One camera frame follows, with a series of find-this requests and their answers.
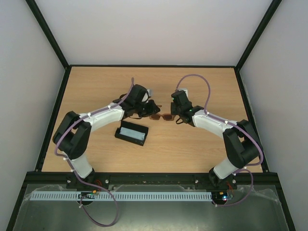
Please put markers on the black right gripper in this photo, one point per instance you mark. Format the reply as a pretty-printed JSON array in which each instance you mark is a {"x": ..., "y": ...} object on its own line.
[{"x": 174, "y": 109}]

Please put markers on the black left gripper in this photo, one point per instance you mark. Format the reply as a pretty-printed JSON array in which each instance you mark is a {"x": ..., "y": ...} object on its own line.
[{"x": 152, "y": 109}]

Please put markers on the brown translucent sunglasses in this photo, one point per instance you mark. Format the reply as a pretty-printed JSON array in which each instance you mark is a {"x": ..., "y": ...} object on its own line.
[{"x": 157, "y": 116}]

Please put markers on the light blue cleaning cloth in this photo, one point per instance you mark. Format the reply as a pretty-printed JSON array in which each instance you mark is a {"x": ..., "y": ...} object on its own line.
[{"x": 132, "y": 133}]

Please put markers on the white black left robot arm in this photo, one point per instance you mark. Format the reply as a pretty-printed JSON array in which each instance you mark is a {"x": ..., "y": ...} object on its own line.
[{"x": 72, "y": 136}]

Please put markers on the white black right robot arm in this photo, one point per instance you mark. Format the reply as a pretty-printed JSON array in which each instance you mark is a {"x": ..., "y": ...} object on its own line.
[{"x": 242, "y": 145}]

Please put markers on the black glasses case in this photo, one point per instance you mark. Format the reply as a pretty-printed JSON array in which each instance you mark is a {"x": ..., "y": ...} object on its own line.
[{"x": 133, "y": 126}]

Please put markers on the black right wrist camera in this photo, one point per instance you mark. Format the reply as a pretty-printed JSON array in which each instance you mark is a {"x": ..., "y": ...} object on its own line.
[{"x": 180, "y": 99}]

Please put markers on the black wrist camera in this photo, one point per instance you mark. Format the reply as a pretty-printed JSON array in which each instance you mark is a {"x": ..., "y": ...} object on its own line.
[
  {"x": 140, "y": 94},
  {"x": 180, "y": 99}
]

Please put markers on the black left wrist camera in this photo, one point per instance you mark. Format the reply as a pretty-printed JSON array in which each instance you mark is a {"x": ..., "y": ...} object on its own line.
[{"x": 140, "y": 94}]

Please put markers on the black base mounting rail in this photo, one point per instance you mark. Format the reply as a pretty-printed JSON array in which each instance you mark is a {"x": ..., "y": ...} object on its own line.
[{"x": 201, "y": 181}]

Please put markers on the light blue slotted cable duct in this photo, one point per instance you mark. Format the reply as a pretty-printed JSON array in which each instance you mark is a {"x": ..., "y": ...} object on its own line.
[{"x": 122, "y": 196}]

